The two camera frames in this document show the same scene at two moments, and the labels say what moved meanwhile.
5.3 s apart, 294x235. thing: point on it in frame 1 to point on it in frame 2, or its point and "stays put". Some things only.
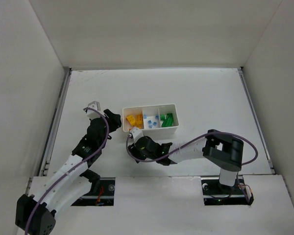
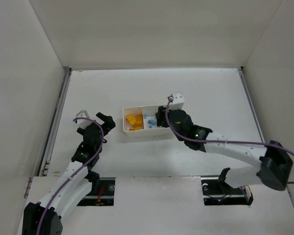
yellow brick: (131, 119) stays put
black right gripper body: (133, 151) to (162, 117)
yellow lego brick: (139, 119) stays put
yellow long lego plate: (138, 126) stays put
